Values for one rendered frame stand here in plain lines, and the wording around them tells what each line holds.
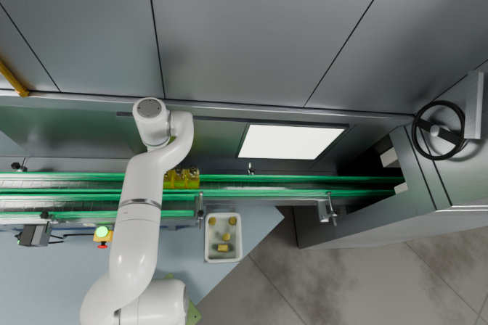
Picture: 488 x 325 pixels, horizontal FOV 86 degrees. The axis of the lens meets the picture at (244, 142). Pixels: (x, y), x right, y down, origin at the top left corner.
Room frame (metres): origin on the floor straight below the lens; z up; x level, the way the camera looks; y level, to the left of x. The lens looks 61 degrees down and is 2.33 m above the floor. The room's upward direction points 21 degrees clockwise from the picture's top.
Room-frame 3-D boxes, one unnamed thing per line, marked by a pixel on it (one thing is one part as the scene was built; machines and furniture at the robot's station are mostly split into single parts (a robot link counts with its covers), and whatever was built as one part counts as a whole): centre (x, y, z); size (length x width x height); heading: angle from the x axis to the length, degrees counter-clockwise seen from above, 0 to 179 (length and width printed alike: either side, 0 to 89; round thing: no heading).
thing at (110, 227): (0.05, 0.45, 0.96); 0.07 x 0.07 x 0.07; 22
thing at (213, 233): (0.22, -0.07, 0.97); 0.22 x 0.17 x 0.09; 22
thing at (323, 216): (0.51, -0.52, 1.07); 0.17 x 0.05 x 0.23; 22
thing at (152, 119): (0.33, 0.26, 1.67); 0.09 x 0.08 x 0.13; 113
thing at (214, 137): (0.57, 0.04, 1.32); 0.90 x 0.03 x 0.34; 112
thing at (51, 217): (0.01, 0.61, 1.11); 0.07 x 0.04 x 0.13; 22
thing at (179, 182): (0.36, 0.21, 1.16); 0.06 x 0.06 x 0.21; 22
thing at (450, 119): (0.71, -0.63, 1.66); 0.21 x 0.05 x 0.21; 22
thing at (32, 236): (-0.05, 0.71, 0.96); 0.08 x 0.08 x 0.08; 22
